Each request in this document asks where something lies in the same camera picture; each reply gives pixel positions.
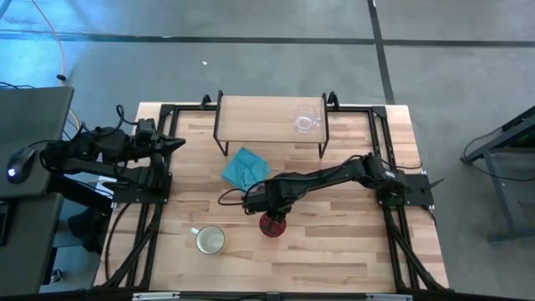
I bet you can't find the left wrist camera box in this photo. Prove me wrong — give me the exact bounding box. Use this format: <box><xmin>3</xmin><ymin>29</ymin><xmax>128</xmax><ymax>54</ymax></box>
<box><xmin>135</xmin><ymin>118</ymin><xmax>158</xmax><ymax>135</ymax></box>

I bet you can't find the orange floor cable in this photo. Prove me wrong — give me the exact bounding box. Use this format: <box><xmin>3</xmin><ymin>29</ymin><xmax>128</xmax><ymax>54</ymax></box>
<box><xmin>31</xmin><ymin>0</ymin><xmax>68</xmax><ymax>84</ymax></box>

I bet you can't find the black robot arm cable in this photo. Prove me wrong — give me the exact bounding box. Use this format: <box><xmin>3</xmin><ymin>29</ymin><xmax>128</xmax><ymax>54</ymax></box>
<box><xmin>115</xmin><ymin>104</ymin><xmax>139</xmax><ymax>126</ymax></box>
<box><xmin>217</xmin><ymin>186</ymin><xmax>252</xmax><ymax>207</ymax></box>

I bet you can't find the red faceted plastic tumbler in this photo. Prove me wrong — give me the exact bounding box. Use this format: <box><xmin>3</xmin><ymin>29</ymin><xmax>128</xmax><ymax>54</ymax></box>
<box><xmin>258</xmin><ymin>212</ymin><xmax>288</xmax><ymax>238</ymax></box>

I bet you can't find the teal folded cloth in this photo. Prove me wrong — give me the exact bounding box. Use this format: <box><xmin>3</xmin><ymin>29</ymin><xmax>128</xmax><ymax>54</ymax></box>
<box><xmin>221</xmin><ymin>146</ymin><xmax>272</xmax><ymax>192</ymax></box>

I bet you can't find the dark grey desk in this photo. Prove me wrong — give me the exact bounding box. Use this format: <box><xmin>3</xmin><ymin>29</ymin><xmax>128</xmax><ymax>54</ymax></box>
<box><xmin>0</xmin><ymin>85</ymin><xmax>75</xmax><ymax>298</ymax></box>

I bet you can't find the wooden shelf with black legs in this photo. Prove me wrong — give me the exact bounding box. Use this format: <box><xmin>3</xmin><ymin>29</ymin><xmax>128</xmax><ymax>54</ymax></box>
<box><xmin>212</xmin><ymin>89</ymin><xmax>330</xmax><ymax>160</ymax></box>

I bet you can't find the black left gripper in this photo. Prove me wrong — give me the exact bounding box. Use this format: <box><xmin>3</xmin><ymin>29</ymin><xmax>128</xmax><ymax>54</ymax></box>
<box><xmin>132</xmin><ymin>132</ymin><xmax>186</xmax><ymax>155</ymax></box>

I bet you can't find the yellow ceramic mug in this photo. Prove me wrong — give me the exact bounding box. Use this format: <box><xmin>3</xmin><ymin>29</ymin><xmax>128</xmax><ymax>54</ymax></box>
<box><xmin>191</xmin><ymin>224</ymin><xmax>227</xmax><ymax>256</ymax></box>

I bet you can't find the thin black floor cable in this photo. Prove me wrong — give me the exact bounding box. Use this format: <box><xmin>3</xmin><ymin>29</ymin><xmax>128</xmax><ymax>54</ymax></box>
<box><xmin>461</xmin><ymin>125</ymin><xmax>535</xmax><ymax>183</ymax></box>

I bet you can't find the black aluminium table frame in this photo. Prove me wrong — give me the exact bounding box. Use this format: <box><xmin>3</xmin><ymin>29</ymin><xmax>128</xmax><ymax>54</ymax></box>
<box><xmin>94</xmin><ymin>92</ymin><xmax>451</xmax><ymax>293</ymax></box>

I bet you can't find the grey metal cart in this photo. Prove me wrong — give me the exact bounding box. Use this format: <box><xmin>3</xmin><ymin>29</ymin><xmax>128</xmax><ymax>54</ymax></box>
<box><xmin>461</xmin><ymin>104</ymin><xmax>535</xmax><ymax>243</ymax></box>

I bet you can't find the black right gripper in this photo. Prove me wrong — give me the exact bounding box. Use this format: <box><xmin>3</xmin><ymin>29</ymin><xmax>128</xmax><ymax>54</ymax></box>
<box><xmin>245</xmin><ymin>183</ymin><xmax>296</xmax><ymax>235</ymax></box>

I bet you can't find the black computer mouse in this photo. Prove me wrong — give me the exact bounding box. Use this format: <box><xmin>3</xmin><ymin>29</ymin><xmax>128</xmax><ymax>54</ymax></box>
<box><xmin>6</xmin><ymin>146</ymin><xmax>38</xmax><ymax>184</ymax></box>

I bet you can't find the clear glass mug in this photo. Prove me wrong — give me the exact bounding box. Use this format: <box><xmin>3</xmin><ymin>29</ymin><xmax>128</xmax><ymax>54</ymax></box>
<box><xmin>293</xmin><ymin>105</ymin><xmax>323</xmax><ymax>135</ymax></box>

